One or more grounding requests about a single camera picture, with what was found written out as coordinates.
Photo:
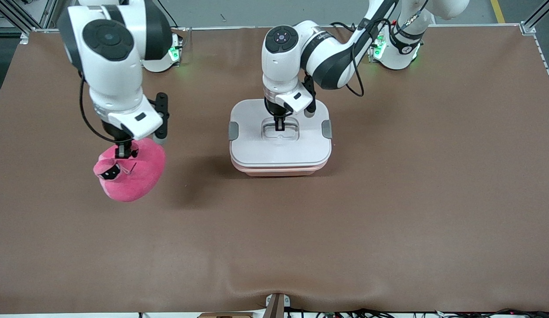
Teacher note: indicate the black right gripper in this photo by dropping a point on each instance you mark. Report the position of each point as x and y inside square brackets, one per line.
[112, 132]

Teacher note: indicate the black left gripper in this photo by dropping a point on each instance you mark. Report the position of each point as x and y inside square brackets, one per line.
[273, 108]

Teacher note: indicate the pink plush toy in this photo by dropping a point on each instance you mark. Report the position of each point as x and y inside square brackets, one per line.
[133, 181]

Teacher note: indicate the white box lid grey clips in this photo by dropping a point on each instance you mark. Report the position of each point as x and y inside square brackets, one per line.
[252, 150]

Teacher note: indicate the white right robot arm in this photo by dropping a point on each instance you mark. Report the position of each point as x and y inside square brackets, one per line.
[111, 75]

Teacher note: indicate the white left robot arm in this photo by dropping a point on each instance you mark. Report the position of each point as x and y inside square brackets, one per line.
[327, 53]

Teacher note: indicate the pink plastic box base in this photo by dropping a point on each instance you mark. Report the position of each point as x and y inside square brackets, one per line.
[279, 171]

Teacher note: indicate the brown table mat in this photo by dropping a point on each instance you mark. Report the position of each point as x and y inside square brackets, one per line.
[274, 229]

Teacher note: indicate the brown cardboard piece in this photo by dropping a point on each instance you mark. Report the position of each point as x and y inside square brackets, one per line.
[226, 316]

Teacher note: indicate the perforated silver edge strip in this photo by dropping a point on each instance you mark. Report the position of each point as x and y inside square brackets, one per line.
[544, 62]

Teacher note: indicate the silver table edge rail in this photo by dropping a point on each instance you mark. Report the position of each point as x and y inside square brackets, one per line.
[44, 30]

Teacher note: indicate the aluminium frame with black struts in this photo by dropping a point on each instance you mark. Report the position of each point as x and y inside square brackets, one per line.
[49, 11]

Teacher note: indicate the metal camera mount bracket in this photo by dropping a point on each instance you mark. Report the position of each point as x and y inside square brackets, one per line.
[274, 307]

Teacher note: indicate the aluminium frame corner post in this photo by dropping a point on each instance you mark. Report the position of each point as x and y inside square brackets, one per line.
[528, 27]

